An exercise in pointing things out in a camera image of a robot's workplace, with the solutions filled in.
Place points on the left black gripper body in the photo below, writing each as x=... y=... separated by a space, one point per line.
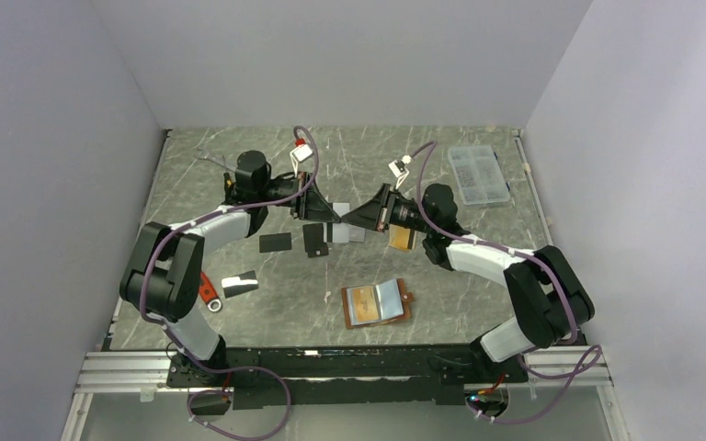
x=280 y=189

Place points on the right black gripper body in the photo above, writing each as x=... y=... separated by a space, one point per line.
x=404 y=214

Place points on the orange credit card stack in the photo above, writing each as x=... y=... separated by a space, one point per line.
x=402 y=238

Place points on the silver striped credit card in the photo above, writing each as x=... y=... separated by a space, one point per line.
x=343 y=232

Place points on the black card with chip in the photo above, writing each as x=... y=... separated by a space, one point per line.
x=313 y=235

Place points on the brown leather card holder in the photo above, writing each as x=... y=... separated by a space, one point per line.
x=394 y=300

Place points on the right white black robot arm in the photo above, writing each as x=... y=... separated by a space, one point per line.
x=548 y=300

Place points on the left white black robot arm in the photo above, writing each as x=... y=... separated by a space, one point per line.
x=163 y=275

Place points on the black silver credit card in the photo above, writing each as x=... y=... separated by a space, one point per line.
x=240 y=284

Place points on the yellow black screwdriver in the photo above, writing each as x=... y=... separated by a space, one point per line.
x=228 y=182

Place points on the clear plastic organizer box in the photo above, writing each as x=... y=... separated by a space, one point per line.
x=478 y=174

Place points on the silver open-end wrench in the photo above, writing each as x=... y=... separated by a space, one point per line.
x=206 y=155

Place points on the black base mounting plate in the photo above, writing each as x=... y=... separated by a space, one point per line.
x=272 y=376

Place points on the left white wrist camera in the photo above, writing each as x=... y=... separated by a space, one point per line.
x=301 y=152

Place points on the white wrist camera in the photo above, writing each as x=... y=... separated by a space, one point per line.
x=301 y=152
x=398 y=167

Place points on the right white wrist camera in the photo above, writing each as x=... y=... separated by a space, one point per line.
x=398 y=167

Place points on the red handled adjustable wrench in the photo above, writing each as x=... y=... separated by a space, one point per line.
x=208 y=294

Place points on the aluminium rail frame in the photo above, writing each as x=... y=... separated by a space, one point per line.
x=145 y=372

